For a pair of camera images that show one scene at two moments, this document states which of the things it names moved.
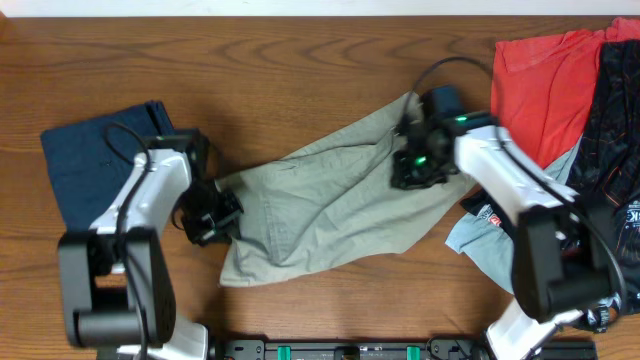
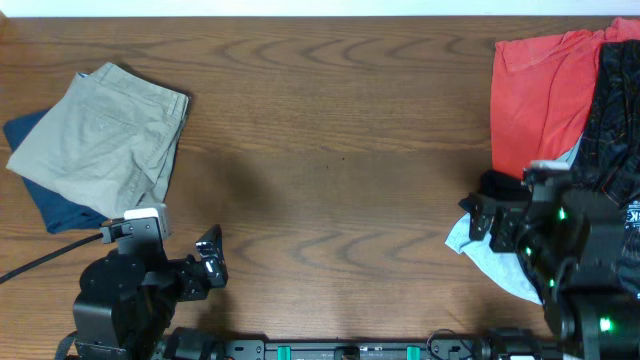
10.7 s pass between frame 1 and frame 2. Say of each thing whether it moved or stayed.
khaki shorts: moved
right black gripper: moved
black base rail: stayed
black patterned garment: stayed
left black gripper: moved
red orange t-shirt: stayed
